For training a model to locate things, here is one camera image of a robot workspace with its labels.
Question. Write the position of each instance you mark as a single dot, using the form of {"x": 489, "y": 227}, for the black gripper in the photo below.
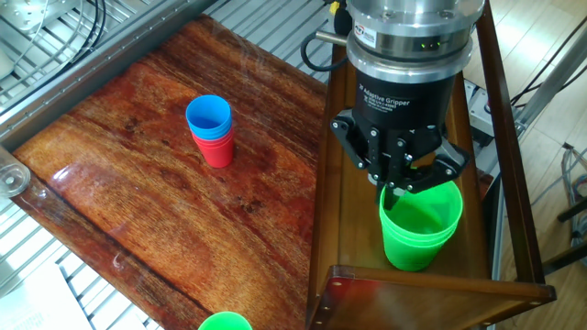
{"x": 403, "y": 103}

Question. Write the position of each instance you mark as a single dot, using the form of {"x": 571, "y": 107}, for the green plastic cup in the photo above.
{"x": 413, "y": 247}

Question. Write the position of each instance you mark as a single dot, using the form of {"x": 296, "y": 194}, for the red plastic cup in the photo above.
{"x": 220, "y": 156}

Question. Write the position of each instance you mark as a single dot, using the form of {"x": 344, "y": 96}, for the blue plastic cup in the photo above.
{"x": 208, "y": 117}

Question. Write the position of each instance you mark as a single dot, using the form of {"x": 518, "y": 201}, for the dark wooden shelf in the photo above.
{"x": 357, "y": 229}

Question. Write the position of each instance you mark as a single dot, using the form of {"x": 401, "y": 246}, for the aluminium table leg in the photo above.
{"x": 550, "y": 82}

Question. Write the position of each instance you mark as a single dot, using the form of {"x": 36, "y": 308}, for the green cup at bottom edge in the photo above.
{"x": 224, "y": 322}

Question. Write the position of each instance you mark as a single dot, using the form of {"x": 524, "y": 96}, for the wood grain table mat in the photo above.
{"x": 160, "y": 220}

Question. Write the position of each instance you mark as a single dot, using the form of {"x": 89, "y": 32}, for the white paper sheet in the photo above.
{"x": 36, "y": 302}

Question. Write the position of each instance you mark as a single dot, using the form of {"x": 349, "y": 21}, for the aluminium plate with cylinder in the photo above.
{"x": 27, "y": 14}

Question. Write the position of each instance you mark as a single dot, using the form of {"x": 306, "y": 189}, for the grey switch box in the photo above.
{"x": 479, "y": 114}

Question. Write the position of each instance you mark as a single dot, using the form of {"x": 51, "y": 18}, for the aluminium frame rail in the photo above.
{"x": 91, "y": 73}

